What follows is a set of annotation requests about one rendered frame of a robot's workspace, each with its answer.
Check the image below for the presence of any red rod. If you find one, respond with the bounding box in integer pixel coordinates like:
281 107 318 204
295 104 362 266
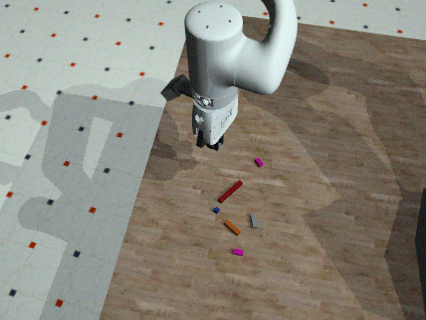
218 181 242 203

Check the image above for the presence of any orange rectangular bar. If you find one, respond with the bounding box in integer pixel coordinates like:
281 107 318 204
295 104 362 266
224 219 241 236

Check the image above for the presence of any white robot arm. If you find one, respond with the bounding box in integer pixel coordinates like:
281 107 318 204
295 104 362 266
161 0 297 108

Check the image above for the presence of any magenta rectangular block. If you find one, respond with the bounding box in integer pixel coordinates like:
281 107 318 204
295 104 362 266
234 249 244 256

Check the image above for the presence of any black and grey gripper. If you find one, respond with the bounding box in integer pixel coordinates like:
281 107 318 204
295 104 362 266
192 93 238 151

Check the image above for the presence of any small magenta block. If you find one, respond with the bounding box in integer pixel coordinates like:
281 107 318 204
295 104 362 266
255 158 263 167

